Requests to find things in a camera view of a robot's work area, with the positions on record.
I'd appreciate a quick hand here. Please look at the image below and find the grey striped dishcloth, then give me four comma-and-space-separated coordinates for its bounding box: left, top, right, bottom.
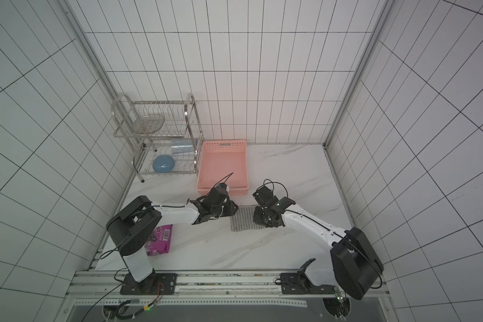
230, 205, 264, 232

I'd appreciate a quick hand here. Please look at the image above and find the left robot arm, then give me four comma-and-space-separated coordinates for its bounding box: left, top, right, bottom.
106, 183, 238, 295

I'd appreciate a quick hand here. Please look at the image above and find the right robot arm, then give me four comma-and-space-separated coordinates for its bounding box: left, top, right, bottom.
254, 193, 384, 300

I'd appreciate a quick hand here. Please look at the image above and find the pink plastic basket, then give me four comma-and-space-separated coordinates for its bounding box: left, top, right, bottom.
197, 140, 249, 196

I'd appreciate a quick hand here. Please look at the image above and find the blue bowl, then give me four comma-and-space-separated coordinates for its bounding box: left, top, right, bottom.
152, 155, 176, 173

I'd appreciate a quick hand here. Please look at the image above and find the purple snack packet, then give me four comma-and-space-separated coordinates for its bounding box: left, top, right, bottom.
144, 225, 173, 256

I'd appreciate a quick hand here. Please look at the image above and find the light blue container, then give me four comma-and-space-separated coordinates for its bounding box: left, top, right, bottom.
170, 140, 195, 155

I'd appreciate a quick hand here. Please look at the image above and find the metal dish rack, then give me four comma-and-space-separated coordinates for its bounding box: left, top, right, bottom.
111, 93, 204, 182

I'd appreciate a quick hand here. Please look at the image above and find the clear glass plate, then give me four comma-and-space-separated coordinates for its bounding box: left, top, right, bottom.
132, 114, 166, 136

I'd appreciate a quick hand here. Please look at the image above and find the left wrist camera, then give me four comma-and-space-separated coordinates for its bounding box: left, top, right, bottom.
216, 182, 229, 195

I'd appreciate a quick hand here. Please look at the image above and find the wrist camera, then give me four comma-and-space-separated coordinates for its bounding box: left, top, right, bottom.
253, 185, 279, 209
216, 182, 229, 195

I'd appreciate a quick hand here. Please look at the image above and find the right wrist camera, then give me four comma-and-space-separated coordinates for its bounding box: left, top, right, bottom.
253, 185, 279, 209

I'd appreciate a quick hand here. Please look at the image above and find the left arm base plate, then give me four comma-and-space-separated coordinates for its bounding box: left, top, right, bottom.
120, 272, 178, 296

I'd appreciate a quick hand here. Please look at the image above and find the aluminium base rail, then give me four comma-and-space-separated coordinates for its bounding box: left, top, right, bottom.
66, 268, 391, 309

